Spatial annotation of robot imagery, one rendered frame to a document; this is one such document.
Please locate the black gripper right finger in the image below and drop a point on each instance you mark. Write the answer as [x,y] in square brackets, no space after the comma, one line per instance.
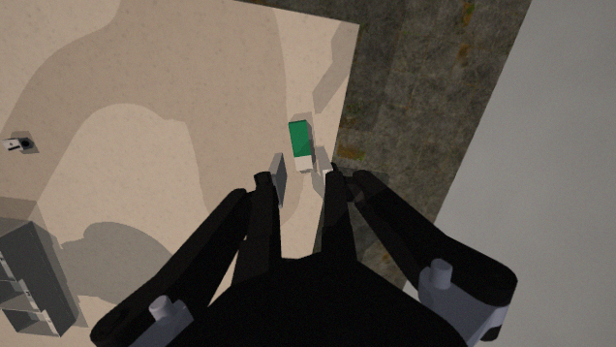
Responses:
[465,287]

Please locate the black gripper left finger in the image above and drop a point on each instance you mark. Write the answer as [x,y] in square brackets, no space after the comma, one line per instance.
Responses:
[159,310]

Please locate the grey three-compartment bin rack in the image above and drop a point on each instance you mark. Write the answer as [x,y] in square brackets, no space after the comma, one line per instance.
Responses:
[23,262]

